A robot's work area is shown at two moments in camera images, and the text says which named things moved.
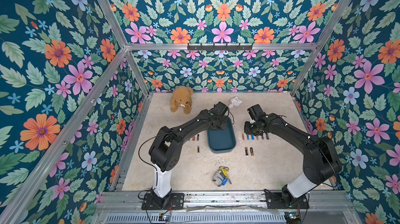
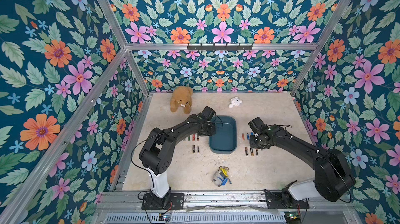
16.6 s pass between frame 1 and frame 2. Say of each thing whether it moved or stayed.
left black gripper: moved
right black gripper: moved
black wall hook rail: stayed
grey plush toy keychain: stayed
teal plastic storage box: stayed
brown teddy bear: stayed
